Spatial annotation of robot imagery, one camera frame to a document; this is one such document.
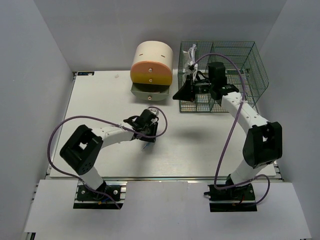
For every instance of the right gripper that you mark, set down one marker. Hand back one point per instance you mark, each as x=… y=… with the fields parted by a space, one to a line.
x=186 y=92

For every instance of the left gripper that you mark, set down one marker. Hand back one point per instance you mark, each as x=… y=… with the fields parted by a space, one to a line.
x=154 y=127

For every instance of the white paper booklet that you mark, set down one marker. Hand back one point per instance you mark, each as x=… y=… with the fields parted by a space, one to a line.
x=186 y=63

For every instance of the round drawer storage box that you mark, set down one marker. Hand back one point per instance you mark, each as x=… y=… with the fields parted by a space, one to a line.
x=151 y=72

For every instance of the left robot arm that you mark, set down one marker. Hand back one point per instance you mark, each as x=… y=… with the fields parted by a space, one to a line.
x=81 y=150

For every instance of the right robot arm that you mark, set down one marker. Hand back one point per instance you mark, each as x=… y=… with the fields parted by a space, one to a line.
x=264 y=139

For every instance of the black label sticker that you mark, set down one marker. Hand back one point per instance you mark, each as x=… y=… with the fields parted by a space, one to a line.
x=85 y=73

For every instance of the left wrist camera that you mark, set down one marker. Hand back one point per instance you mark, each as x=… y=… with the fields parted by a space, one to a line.
x=154 y=111

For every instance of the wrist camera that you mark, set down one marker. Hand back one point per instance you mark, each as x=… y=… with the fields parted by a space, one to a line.
x=154 y=111
x=192 y=70

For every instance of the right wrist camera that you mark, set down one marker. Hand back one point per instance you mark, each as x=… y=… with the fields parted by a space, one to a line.
x=192 y=70

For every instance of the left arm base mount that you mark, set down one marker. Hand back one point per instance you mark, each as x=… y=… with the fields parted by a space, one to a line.
x=87 y=200

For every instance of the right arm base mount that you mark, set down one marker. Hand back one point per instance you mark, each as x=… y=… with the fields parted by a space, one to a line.
x=236 y=199

